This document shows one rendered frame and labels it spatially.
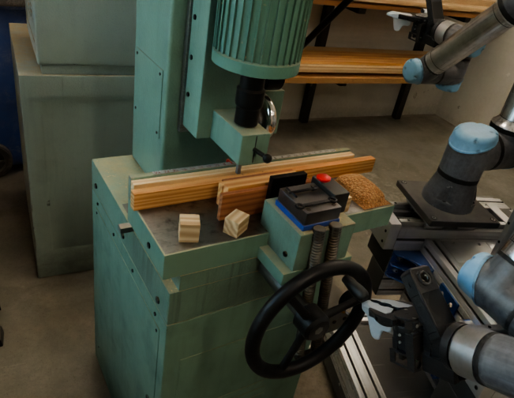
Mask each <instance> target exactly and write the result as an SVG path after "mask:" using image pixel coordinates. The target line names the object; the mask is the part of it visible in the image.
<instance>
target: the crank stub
mask: <svg viewBox="0 0 514 398"><path fill-rule="evenodd" d="M342 282H343V283H344V285H345V286H346V288H347V289H348V290H349V292H350V293H351V294H352V295H353V296H354V297H355V298H356V299H357V300H358V301H359V302H365V301H366V300H367V299H368V298H369V292H368V291H367V290H366V289H365V288H364V287H363V286H362V285H361V284H360V283H359V282H357V281H356V280H354V279H353V278H351V277H350V276H349V275H345V276H344V277H343V278H342Z"/></svg>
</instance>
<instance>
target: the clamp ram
mask: <svg viewBox="0 0 514 398"><path fill-rule="evenodd" d="M306 178H307V173H306V172H305V171H297V172H291V173H286V174H281V175H271V176H270V178H269V182H268V189H267V193H266V198H265V200H266V199H269V198H274V197H278V196H279V191H280V188H284V187H289V186H298V185H303V184H306Z"/></svg>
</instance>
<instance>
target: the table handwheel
mask: <svg viewBox="0 0 514 398"><path fill-rule="evenodd" d="M258 272H259V273H260V274H261V275H262V276H263V277H264V278H265V280H266V281H267V282H268V284H269V285H270V286H271V287H272V289H273V290H274V291H275V293H274V294H273V295H272V296H271V297H270V298H269V300H268V301H267V302H266V303H265V304H264V305H263V306H262V308H261V309H260V311H259V312H258V314H257V316H256V317H255V318H254V320H253V322H252V324H251V326H250V328H249V331H248V333H247V337H246V343H245V357H246V361H247V364H248V366H249V367H250V369H251V370H252V371H253V372H254V373H255V374H257V375H258V376H261V377H264V378H268V379H282V378H287V377H292V376H294V375H297V374H300V373H302V372H305V371H307V370H309V369H311V368H313V367H314V366H316V365H317V364H319V363H320V362H322V361H324V360H325V359H326V358H327V357H329V356H330V355H331V354H333V353H334V352H335V351H336V350H337V349H338V348H339V347H341V346H342V345H343V344H344V343H345V342H346V340H347V339H348V338H349V337H350V336H351V334H352V333H353V332H354V331H355V330H356V328H357V327H358V325H359V324H360V322H361V321H362V319H363V317H364V315H365V312H364V311H363V310H362V303H363V302H359V301H358V300H357V299H356V298H355V297H353V298H350V299H348V300H347V301H345V302H342V303H340V304H339V305H336V306H334V307H331V308H329V309H327V310H324V311H322V309H321V308H320V307H319V306H318V305H317V304H316V303H307V301H306V300H305V299H304V298H303V297H302V296H301V295H300V294H299V293H300V292H302V291H304V290H305V289H307V288H308V287H309V286H311V285H313V284H315V283H316V282H319V281H321V280H323V279H326V278H329V277H331V276H340V275H349V276H351V277H353V278H354V279H355V280H356V281H357V282H359V283H360V284H361V285H362V286H363V287H364V288H365V289H366V290H367V291H368V292H369V298H368V299H367V300H371V295H372V282H371V279H370V275H369V273H368V272H367V271H366V270H365V269H364V268H363V267H362V266H361V265H360V264H358V263H356V262H354V261H349V260H334V261H326V262H323V263H320V264H319V265H315V266H313V267H311V268H308V269H307V270H305V271H303V272H301V273H299V274H298V275H297V276H295V277H293V278H292V279H290V280H289V281H287V282H286V283H285V284H284V285H282V286H280V285H279V283H278V282H277V281H276V280H275V278H274V277H273V276H272V275H271V273H270V272H269V271H268V270H267V269H266V267H264V265H263V264H262V263H260V264H259V266H258ZM367 300H366V301H367ZM285 306H287V307H288V309H289V310H290V311H291V312H292V313H293V314H294V319H293V324H294V326H295V327H296V328H297V330H298V331H299V334H298V335H297V337H296V338H295V341H294V342H293V344H292V345H291V347H290V349H289V350H288V352H287V353H286V354H285V356H284V357H283V359H282V361H281V362H280V364H270V363H267V362H265V361H264V360H263V359H262V358H261V353H260V347H261V341H262V339H263V336H264V334H265V332H266V330H267V328H268V326H269V325H270V323H271V322H272V320H273V319H274V317H275V316H276V315H277V314H278V313H279V312H280V311H281V310H282V309H283V308H284V307H285ZM351 307H353V308H352V310H351V312H350V314H349V315H348V317H347V319H346V320H345V321H344V323H343V324H342V325H341V326H340V327H339V328H338V330H337V331H336V332H335V333H334V334H333V335H332V336H331V337H330V338H329V339H327V340H326V341H325V342H324V343H323V344H322V345H321V346H320V347H318V348H316V349H315V350H313V351H311V352H310V353H309V354H307V355H305V356H303V357H301V358H300V359H296V360H294V361H291V360H292V359H293V358H294V356H295V354H296V353H297V351H298V349H299V348H300V347H301V346H302V344H303V342H304V341H305V340H317V339H319V338H321V337H322V336H323V335H324V334H325V333H326V332H327V331H328V328H329V324H330V319H329V318H330V317H333V316H335V315H337V314H339V313H341V312H343V311H345V310H347V309H349V308H351Z"/></svg>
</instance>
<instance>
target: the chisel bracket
mask: <svg viewBox="0 0 514 398"><path fill-rule="evenodd" d="M235 109H236V108H231V109H219V110H214V111H213V115H212V127H211V134H210V138H211V139H213V140H214V142H216V143H217V144H218V146H220V147H221V148H222V150H224V151H225V153H226V154H228V155H229V157H230V158H232V159H233V161H235V162H236V164H237V165H243V164H250V163H261V162H264V161H263V159H262V157H260V156H259V155H258V154H256V153H255V152H253V148H258V149H259V150H260V151H262V152H263V153H264V154H267V151H268V143H269V139H270V133H269V132H268V131H267V130H266V129H265V128H264V127H262V126H261V125H260V124H259V123H258V124H257V126H255V127H244V126H240V125H238V124H236V123H235V122H234V115H235Z"/></svg>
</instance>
